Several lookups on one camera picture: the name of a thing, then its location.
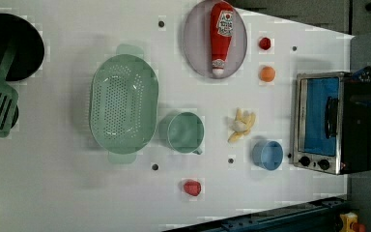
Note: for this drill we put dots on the yellow plush banana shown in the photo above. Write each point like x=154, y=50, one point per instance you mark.
x=242, y=125

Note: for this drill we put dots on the green mug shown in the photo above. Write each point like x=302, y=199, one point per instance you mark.
x=183, y=132

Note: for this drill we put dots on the green perforated colander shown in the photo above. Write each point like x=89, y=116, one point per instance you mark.
x=123, y=106

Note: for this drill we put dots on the large red strawberry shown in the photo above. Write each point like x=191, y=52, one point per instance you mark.
x=192, y=187

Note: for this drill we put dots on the grey round plate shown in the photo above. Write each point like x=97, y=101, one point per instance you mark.
x=197, y=41

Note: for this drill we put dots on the orange plush fruit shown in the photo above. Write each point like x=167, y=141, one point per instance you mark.
x=267, y=74

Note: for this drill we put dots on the red plush ketchup bottle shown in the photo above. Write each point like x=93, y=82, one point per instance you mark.
x=221, y=32

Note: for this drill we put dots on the small red strawberry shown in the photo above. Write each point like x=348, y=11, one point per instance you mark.
x=265, y=43

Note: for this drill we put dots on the silver black toaster oven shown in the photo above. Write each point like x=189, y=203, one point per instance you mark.
x=332, y=131

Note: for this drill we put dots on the green slotted spatula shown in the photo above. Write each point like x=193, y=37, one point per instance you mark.
x=8, y=94

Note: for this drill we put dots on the yellow toy at corner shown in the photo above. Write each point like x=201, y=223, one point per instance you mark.
x=351, y=224

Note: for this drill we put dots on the black round pan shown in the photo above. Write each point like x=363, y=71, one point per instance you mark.
x=29, y=46

